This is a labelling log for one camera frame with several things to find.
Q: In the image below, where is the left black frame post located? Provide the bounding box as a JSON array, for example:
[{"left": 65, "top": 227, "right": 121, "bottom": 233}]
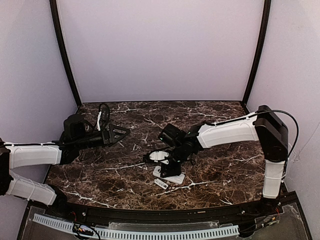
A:
[{"left": 49, "top": 0, "right": 82, "bottom": 108}]

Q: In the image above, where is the white remote control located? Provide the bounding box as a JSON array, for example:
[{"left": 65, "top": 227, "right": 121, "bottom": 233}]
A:
[{"left": 152, "top": 166, "right": 185, "bottom": 185}]

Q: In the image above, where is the black frame post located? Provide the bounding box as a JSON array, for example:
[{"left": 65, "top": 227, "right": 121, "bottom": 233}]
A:
[
  {"left": 49, "top": 0, "right": 82, "bottom": 108},
  {"left": 242, "top": 0, "right": 272, "bottom": 106}
]

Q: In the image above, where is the right black frame post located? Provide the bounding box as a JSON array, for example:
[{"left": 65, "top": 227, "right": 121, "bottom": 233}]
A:
[{"left": 242, "top": 0, "right": 272, "bottom": 106}]

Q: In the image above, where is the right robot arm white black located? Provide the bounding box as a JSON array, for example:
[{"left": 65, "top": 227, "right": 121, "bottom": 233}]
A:
[{"left": 149, "top": 105, "right": 293, "bottom": 199}]

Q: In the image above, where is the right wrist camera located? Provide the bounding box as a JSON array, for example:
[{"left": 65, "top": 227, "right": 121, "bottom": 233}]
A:
[{"left": 142, "top": 150, "right": 171, "bottom": 165}]

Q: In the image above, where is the white slotted cable duct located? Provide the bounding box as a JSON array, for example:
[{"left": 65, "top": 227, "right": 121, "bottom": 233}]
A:
[{"left": 32, "top": 213, "right": 240, "bottom": 240}]

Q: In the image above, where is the black front rail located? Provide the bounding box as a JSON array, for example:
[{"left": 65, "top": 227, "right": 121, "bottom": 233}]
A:
[{"left": 29, "top": 194, "right": 296, "bottom": 227}]

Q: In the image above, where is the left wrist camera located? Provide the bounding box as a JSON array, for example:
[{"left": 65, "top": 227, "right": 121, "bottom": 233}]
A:
[{"left": 96, "top": 103, "right": 110, "bottom": 131}]

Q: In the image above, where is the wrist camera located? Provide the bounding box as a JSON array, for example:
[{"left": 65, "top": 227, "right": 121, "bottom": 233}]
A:
[
  {"left": 142, "top": 150, "right": 171, "bottom": 165},
  {"left": 96, "top": 103, "right": 110, "bottom": 131}
]

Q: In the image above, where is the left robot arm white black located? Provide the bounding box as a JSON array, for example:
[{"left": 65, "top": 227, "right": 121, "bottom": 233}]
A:
[{"left": 0, "top": 114, "right": 131, "bottom": 206}]

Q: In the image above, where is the white battery cover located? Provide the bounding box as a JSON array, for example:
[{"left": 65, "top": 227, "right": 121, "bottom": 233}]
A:
[{"left": 154, "top": 179, "right": 169, "bottom": 190}]

